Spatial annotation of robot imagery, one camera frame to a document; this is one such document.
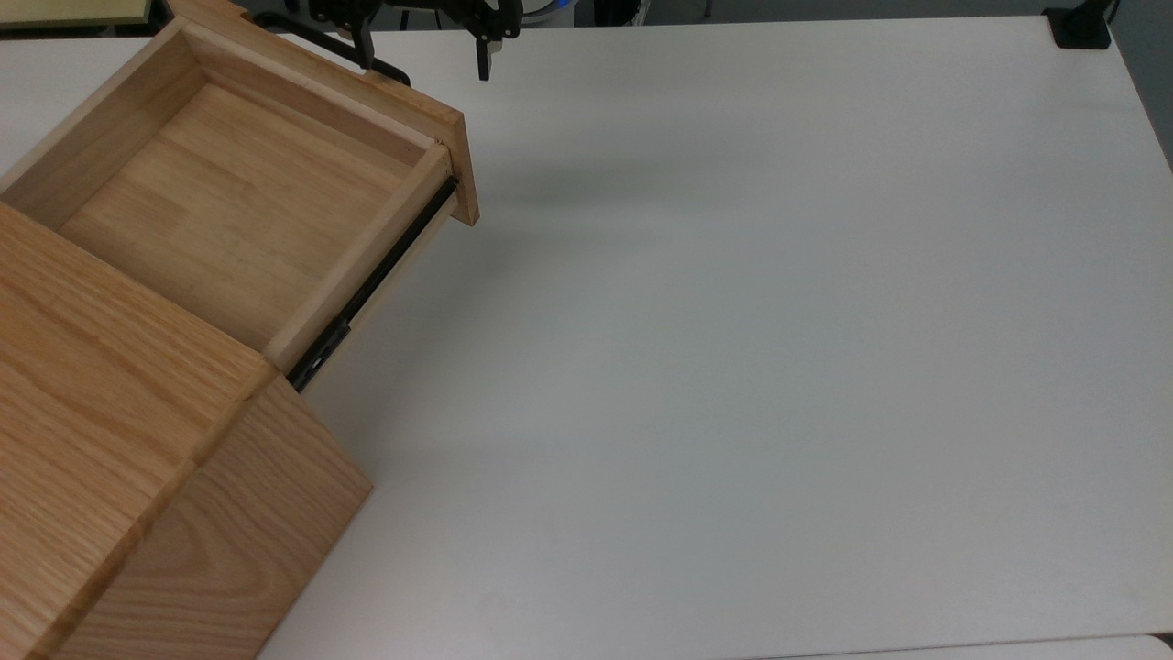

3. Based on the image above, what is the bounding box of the black drawer slide rail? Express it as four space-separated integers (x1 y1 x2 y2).
286 175 460 394

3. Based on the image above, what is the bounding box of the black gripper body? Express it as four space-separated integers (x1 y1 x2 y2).
307 0 524 43

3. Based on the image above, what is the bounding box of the light oak wooden cabinet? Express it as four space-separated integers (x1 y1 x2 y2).
0 202 374 660

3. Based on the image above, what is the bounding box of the oak drawer with handle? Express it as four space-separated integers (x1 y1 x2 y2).
0 0 480 373

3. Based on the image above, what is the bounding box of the black metal drawer handle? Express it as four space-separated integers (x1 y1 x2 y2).
254 9 411 87

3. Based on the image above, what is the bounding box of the black table clamp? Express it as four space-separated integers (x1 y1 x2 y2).
1043 0 1115 50

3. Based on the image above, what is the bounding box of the yellow-green board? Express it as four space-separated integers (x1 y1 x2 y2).
0 0 153 28

